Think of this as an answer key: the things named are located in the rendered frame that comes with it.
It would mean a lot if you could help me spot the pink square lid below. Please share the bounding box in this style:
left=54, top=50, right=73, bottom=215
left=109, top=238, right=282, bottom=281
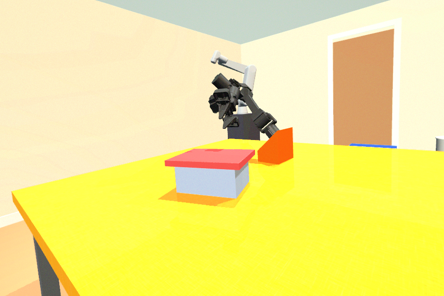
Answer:
left=165, top=149, right=255, bottom=170

